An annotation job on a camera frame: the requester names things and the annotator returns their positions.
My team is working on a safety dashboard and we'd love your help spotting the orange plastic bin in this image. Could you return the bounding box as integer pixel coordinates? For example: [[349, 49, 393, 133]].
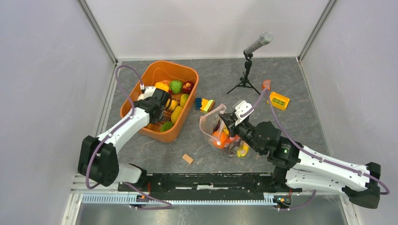
[[120, 60, 199, 143]]

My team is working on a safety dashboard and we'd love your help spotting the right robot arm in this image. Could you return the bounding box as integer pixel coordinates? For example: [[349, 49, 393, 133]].
[[219, 113, 381, 209]]

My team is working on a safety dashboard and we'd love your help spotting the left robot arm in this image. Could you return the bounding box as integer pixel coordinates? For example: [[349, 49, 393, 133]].
[[77, 86, 171, 191]]

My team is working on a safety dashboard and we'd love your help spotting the yellow lemon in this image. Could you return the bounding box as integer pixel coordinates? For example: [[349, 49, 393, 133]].
[[167, 99, 179, 112]]

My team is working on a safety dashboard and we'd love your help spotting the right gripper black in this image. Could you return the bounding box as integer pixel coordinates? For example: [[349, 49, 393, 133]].
[[219, 112, 264, 155]]

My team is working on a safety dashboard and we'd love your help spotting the multicolour toy brick stack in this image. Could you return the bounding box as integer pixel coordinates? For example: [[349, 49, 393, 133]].
[[195, 97, 215, 113]]

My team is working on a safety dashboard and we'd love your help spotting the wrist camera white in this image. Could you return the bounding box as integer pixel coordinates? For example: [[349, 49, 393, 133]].
[[233, 100, 253, 126], [137, 86, 156, 101]]

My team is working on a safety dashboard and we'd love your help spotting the green star fruit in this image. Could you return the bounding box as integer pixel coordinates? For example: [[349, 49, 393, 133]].
[[160, 121, 174, 132]]

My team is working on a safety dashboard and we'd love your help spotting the grey microphone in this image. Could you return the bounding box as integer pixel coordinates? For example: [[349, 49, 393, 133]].
[[244, 31, 274, 55]]

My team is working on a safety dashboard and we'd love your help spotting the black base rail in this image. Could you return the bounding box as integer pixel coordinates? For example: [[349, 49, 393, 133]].
[[116, 167, 303, 207]]

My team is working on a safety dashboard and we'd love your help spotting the wooden block near bin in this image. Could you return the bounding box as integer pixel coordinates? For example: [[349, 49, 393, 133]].
[[182, 154, 194, 165]]

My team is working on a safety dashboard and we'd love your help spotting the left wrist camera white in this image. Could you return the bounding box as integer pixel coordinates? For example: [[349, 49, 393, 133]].
[[137, 86, 156, 101]]

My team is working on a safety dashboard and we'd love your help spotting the yellow toy brick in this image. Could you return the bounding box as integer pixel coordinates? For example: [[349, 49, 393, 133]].
[[269, 91, 290, 111]]

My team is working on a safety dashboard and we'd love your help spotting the clear zip top bag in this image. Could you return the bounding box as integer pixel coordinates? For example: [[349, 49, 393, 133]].
[[199, 104, 251, 158]]

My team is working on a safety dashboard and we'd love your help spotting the yellow green mango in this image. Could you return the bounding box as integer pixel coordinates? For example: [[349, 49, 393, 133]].
[[180, 94, 190, 107]]

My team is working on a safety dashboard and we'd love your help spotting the orange fruit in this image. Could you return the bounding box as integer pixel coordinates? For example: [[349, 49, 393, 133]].
[[210, 131, 230, 149]]

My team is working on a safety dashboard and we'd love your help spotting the green leafy vegetable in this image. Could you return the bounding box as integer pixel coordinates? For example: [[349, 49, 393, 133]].
[[169, 80, 183, 94]]

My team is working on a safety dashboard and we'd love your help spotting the yellow banana bunch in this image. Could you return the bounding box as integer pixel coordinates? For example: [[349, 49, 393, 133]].
[[236, 141, 250, 158]]

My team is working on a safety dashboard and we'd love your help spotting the black microphone tripod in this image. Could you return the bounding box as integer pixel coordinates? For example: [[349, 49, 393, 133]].
[[227, 53, 260, 95]]

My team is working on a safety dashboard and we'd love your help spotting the yellow pear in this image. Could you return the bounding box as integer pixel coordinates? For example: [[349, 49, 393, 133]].
[[170, 105, 183, 125]]

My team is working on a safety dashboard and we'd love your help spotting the red apple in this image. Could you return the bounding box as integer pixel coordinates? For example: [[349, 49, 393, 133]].
[[182, 81, 195, 94]]

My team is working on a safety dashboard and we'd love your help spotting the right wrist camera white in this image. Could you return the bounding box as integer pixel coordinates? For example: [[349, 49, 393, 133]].
[[233, 100, 253, 126]]

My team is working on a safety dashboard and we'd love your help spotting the yellow bell pepper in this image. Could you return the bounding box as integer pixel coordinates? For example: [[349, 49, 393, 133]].
[[222, 126, 230, 136]]

